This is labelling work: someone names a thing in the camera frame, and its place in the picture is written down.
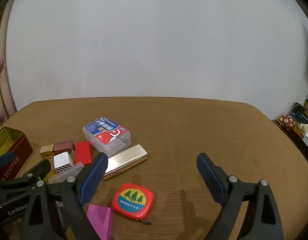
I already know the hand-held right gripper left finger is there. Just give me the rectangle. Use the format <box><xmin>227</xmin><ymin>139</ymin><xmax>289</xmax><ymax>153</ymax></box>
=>
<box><xmin>21</xmin><ymin>152</ymin><xmax>109</xmax><ymax>240</ymax></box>

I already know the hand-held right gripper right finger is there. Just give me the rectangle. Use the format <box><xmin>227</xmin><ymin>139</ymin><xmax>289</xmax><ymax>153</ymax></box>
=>
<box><xmin>196</xmin><ymin>152</ymin><xmax>286</xmax><ymax>240</ymax></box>

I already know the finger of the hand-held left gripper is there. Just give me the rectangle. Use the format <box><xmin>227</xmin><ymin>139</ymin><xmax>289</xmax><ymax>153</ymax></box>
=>
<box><xmin>0</xmin><ymin>151</ymin><xmax>15</xmax><ymax>174</ymax></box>
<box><xmin>0</xmin><ymin>159</ymin><xmax>52</xmax><ymax>193</ymax></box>

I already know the red metal tin box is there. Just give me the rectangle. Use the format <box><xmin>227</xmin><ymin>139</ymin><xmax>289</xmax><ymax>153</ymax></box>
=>
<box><xmin>0</xmin><ymin>127</ymin><xmax>33</xmax><ymax>180</ymax></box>

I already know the gold cube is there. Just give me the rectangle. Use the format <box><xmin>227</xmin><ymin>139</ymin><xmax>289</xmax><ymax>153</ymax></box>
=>
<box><xmin>39</xmin><ymin>144</ymin><xmax>55</xmax><ymax>160</ymax></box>

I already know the white block with striped side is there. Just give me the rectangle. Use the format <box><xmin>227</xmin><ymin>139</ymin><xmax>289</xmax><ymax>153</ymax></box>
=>
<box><xmin>53</xmin><ymin>152</ymin><xmax>74</xmax><ymax>173</ymax></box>

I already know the clear plastic case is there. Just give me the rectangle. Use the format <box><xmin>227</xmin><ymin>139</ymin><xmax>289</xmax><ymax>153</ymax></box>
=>
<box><xmin>47</xmin><ymin>162</ymin><xmax>85</xmax><ymax>184</ymax></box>

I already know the bright red block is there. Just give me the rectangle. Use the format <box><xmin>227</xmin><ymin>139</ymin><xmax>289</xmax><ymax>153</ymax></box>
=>
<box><xmin>74</xmin><ymin>141</ymin><xmax>92</xmax><ymax>166</ymax></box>

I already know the pink block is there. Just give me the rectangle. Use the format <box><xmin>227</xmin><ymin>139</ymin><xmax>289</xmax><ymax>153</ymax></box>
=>
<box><xmin>86</xmin><ymin>204</ymin><xmax>114</xmax><ymax>240</ymax></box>

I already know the clear floss box blue label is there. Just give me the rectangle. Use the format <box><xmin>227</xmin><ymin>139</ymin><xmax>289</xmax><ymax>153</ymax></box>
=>
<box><xmin>82</xmin><ymin>116</ymin><xmax>132</xmax><ymax>157</ymax></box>

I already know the red tape measure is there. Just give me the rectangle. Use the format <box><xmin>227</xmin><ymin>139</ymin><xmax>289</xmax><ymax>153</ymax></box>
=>
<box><xmin>111</xmin><ymin>183</ymin><xmax>154</xmax><ymax>225</ymax></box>

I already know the tan tablecloth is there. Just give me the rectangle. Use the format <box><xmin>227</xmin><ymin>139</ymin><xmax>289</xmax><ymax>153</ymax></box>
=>
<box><xmin>0</xmin><ymin>97</ymin><xmax>308</xmax><ymax>240</ymax></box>

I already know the patterned curtain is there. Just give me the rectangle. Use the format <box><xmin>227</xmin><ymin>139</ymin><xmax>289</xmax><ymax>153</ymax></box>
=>
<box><xmin>0</xmin><ymin>0</ymin><xmax>18</xmax><ymax>133</ymax></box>

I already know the brown floral cloth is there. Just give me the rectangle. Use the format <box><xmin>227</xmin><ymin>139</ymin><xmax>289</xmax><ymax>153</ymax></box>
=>
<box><xmin>279</xmin><ymin>114</ymin><xmax>298</xmax><ymax>129</ymax></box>

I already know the paper cup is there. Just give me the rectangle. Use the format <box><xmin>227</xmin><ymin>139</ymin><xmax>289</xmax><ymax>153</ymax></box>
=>
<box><xmin>297</xmin><ymin>123</ymin><xmax>308</xmax><ymax>137</ymax></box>

